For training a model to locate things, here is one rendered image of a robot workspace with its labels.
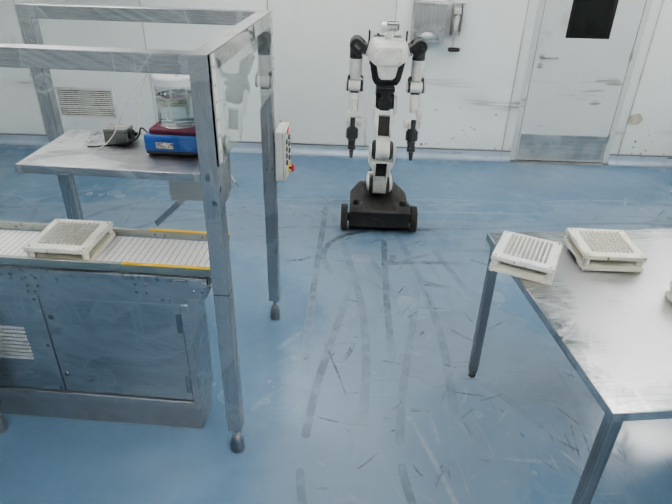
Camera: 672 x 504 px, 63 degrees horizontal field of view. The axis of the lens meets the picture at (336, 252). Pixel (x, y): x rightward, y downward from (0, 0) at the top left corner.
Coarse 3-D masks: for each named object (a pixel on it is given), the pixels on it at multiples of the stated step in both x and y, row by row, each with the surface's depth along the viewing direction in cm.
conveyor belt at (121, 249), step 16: (0, 240) 227; (16, 240) 227; (112, 240) 229; (128, 240) 229; (144, 240) 229; (160, 240) 230; (176, 240) 230; (112, 256) 218; (128, 256) 218; (144, 256) 218; (160, 256) 219; (176, 256) 219; (192, 256) 219; (208, 256) 219
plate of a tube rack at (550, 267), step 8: (504, 232) 238; (512, 232) 238; (504, 240) 232; (512, 240) 232; (536, 240) 233; (544, 240) 233; (496, 248) 226; (528, 248) 226; (552, 248) 227; (560, 248) 227; (496, 256) 221; (504, 256) 220; (512, 256) 220; (520, 256) 221; (544, 256) 221; (552, 256) 221; (520, 264) 217; (528, 264) 216; (536, 264) 216; (544, 264) 216; (552, 264) 216; (552, 272) 213
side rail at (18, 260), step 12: (12, 264) 210; (24, 264) 210; (36, 264) 209; (48, 264) 209; (60, 264) 208; (72, 264) 208; (84, 264) 207; (96, 264) 207; (108, 264) 207; (120, 264) 206
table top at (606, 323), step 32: (544, 288) 214; (576, 288) 215; (608, 288) 215; (640, 288) 216; (544, 320) 199; (576, 320) 197; (608, 320) 197; (640, 320) 198; (576, 352) 182; (608, 352) 182; (640, 352) 182; (608, 384) 169; (640, 384) 169; (608, 416) 161; (640, 416) 160
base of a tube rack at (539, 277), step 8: (504, 264) 224; (504, 272) 222; (512, 272) 220; (520, 272) 219; (528, 272) 219; (536, 272) 219; (544, 272) 219; (536, 280) 217; (544, 280) 216; (552, 280) 216
